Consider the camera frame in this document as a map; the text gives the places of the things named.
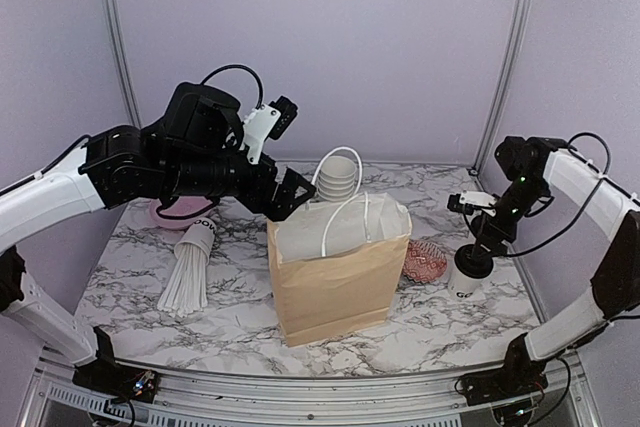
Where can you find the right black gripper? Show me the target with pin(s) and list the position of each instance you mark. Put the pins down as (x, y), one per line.
(485, 234)

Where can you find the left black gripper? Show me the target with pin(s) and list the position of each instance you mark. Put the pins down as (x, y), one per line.
(282, 205)

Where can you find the black plastic cup lid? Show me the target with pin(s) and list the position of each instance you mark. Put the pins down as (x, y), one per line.
(472, 264)

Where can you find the white paper coffee cup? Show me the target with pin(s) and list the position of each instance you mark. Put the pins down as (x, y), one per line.
(461, 287)

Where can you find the brown paper bag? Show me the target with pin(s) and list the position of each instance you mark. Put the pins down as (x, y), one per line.
(335, 267)

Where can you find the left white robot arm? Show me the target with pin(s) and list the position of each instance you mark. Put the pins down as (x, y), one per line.
(200, 147)

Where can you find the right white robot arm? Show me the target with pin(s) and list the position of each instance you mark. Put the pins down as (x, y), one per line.
(557, 273)

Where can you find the stack of white cups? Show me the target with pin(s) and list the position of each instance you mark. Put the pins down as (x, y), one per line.
(337, 178)

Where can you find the red patterned bowl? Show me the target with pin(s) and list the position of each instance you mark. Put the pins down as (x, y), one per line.
(424, 262)

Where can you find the pink plate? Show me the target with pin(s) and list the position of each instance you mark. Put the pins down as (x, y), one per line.
(181, 214)

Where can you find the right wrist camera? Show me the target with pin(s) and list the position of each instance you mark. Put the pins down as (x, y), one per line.
(468, 202)

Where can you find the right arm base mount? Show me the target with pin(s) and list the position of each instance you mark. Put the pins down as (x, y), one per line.
(519, 375)

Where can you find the aluminium front rail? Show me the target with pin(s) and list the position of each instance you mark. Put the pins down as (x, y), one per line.
(194, 398)

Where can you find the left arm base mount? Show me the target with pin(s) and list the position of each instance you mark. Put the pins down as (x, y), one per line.
(106, 375)

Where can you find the right aluminium frame post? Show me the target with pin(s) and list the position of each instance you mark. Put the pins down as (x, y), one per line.
(514, 43)

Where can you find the aluminium frame post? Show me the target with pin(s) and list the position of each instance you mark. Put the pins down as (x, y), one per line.
(118, 49)
(514, 43)

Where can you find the left aluminium frame post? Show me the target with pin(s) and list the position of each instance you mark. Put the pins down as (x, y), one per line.
(118, 49)

